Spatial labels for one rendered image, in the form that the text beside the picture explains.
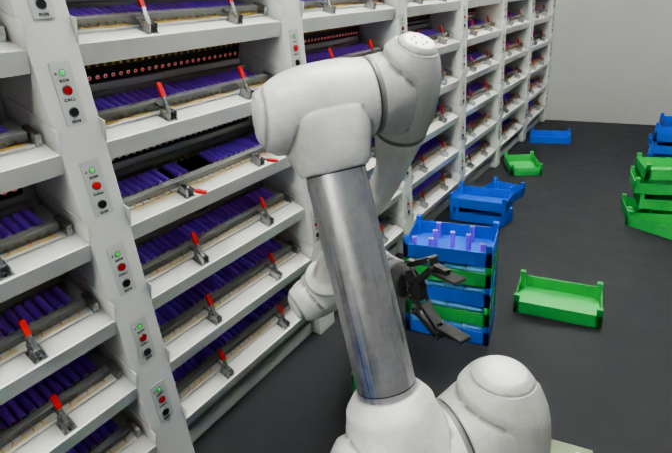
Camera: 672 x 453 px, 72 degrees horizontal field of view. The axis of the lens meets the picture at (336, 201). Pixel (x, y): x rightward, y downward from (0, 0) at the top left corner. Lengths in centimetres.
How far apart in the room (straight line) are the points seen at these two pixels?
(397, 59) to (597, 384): 130
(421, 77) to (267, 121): 25
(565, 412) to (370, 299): 101
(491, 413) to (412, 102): 52
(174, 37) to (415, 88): 65
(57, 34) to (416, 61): 68
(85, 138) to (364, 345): 70
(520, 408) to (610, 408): 85
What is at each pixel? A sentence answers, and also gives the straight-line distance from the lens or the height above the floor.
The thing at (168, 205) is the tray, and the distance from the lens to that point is 123.
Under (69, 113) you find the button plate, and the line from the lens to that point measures 107.
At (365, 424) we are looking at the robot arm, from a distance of 80.
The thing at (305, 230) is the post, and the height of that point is 45.
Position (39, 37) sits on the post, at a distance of 106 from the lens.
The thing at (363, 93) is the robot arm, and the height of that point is 103.
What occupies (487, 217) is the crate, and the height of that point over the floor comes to 4.
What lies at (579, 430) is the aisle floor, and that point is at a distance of 161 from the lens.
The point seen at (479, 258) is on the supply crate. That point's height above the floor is 35.
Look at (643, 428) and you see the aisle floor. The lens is 168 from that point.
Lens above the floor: 115
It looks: 22 degrees down
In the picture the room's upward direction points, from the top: 6 degrees counter-clockwise
